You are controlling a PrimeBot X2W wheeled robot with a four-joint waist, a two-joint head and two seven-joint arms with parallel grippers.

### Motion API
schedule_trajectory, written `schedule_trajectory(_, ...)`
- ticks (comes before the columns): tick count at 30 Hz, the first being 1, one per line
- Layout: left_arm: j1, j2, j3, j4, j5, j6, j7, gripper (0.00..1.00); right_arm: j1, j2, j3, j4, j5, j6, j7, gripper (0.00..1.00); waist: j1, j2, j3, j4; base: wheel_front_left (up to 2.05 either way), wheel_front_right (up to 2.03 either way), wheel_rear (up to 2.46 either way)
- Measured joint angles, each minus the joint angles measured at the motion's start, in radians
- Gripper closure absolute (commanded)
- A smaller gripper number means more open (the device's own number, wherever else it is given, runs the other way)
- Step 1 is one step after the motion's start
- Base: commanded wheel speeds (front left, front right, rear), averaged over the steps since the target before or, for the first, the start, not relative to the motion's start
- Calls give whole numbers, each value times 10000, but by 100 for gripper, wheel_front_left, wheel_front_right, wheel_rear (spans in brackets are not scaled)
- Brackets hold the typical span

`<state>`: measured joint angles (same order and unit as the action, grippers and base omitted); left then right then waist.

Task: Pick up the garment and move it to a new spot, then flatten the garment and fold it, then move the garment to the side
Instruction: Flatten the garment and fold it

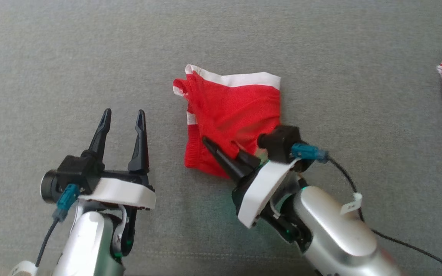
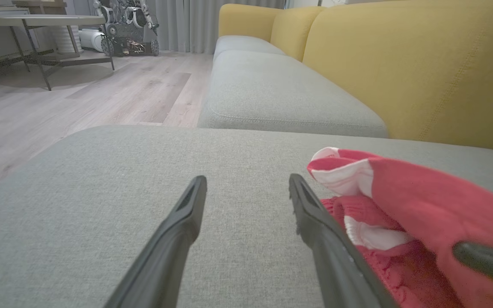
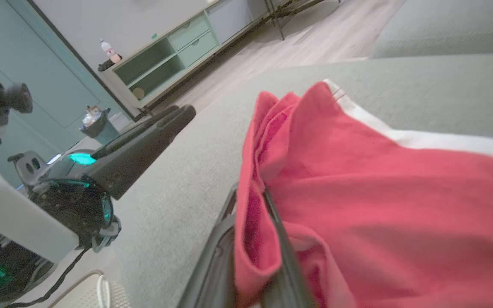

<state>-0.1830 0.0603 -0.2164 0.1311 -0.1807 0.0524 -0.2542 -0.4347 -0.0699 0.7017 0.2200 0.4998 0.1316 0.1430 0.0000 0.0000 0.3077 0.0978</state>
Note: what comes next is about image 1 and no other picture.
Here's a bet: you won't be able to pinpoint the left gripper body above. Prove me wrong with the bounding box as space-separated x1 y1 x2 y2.
78 171 157 210

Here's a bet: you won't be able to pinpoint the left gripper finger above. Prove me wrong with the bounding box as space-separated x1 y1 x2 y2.
81 108 112 172
128 109 150 174

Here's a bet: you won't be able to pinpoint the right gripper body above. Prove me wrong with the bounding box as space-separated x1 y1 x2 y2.
231 158 301 230

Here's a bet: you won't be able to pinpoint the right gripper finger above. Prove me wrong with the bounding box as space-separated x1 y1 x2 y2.
236 150 262 171
202 136 253 183

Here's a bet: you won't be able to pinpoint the red mesh shorts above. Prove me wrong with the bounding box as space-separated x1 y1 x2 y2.
173 64 282 179

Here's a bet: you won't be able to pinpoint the large grey sofa chaise seat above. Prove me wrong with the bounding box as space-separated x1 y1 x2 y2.
0 0 442 276

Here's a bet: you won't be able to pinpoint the white cable clip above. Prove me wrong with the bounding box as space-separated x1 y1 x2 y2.
340 192 363 215

